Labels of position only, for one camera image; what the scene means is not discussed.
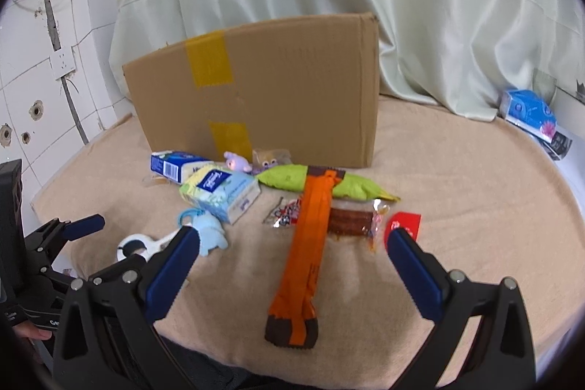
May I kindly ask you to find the person's left hand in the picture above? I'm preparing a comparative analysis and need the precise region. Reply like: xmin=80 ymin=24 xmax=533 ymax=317
xmin=12 ymin=321 xmax=53 ymax=341

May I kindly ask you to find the white plastic clip tool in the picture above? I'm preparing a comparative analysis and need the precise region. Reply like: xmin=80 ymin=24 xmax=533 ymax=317
xmin=116 ymin=230 xmax=180 ymax=262

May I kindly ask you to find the blue white carton box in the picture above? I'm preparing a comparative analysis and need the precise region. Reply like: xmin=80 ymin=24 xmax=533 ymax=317
xmin=150 ymin=151 xmax=213 ymax=184

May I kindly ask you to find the yellow blue tissue pack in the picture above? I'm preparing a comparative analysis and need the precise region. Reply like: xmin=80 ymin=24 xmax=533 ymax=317
xmin=180 ymin=164 xmax=261 ymax=225

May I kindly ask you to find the lime green snack bag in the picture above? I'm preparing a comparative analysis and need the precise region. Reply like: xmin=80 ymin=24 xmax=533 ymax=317
xmin=256 ymin=164 xmax=400 ymax=202

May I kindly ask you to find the beige table cloth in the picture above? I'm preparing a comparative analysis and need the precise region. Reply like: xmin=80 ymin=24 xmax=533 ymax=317
xmin=34 ymin=98 xmax=584 ymax=389

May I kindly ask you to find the long orange snack bar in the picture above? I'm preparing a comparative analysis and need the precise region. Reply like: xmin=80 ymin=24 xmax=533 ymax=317
xmin=265 ymin=187 xmax=332 ymax=349

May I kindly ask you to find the purple plush toy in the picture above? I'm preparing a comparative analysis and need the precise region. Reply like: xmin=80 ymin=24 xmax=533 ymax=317
xmin=224 ymin=151 xmax=253 ymax=173

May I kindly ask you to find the silver foil candy wrapper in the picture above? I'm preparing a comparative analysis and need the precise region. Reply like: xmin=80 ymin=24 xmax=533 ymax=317
xmin=263 ymin=197 xmax=301 ymax=229

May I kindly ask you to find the clear small snack bag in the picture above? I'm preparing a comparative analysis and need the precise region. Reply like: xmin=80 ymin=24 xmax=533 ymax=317
xmin=253 ymin=149 xmax=293 ymax=170

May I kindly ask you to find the brown cardboard box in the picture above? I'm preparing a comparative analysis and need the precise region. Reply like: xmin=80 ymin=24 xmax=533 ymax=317
xmin=123 ymin=13 xmax=380 ymax=168

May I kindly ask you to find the light blue plush keychain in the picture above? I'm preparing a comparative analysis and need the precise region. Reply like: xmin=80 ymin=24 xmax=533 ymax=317
xmin=177 ymin=208 xmax=228 ymax=256

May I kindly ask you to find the white wall socket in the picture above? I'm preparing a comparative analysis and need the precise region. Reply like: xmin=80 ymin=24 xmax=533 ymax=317
xmin=50 ymin=45 xmax=76 ymax=81

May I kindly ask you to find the grey wall cable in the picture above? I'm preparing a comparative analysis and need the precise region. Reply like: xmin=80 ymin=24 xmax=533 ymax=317
xmin=38 ymin=0 xmax=90 ymax=147

